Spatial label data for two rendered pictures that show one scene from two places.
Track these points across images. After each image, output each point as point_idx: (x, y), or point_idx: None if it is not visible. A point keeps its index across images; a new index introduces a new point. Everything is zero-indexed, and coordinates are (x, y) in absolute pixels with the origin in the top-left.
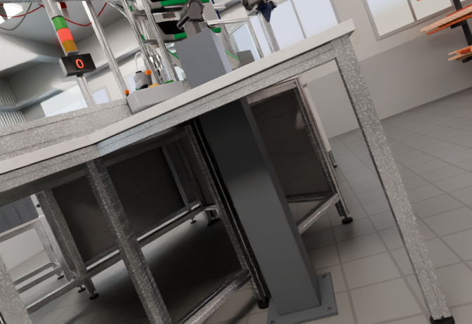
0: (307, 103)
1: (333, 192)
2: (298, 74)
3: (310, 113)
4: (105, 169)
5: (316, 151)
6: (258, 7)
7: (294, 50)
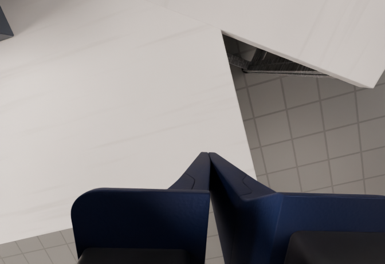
0: (306, 74)
1: (251, 64)
2: (354, 83)
3: (295, 74)
4: None
5: (267, 62)
6: (79, 247)
7: None
